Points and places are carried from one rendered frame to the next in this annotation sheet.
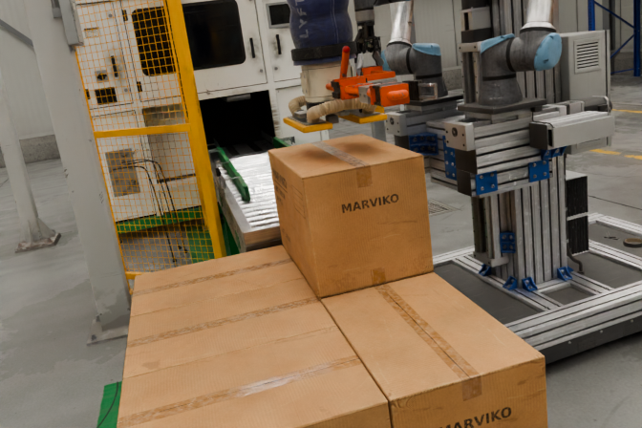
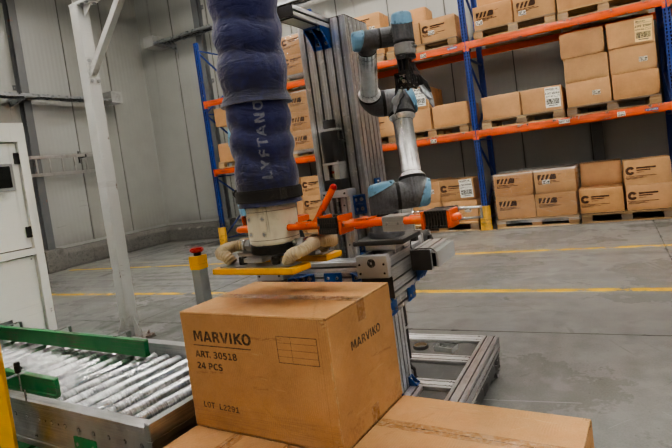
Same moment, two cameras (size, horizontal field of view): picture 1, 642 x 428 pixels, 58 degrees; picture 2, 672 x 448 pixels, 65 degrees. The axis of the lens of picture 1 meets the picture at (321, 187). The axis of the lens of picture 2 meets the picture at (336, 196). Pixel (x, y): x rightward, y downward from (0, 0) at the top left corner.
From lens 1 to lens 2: 1.20 m
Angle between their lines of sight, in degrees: 45
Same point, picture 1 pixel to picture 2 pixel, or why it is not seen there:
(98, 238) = not seen: outside the picture
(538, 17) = (415, 166)
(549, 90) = not seen: hidden behind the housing
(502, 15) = (361, 167)
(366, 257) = (368, 394)
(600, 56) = not seen: hidden behind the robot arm
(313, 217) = (335, 361)
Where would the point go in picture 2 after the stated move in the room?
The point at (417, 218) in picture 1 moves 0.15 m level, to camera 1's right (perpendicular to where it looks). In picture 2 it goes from (390, 343) to (417, 330)
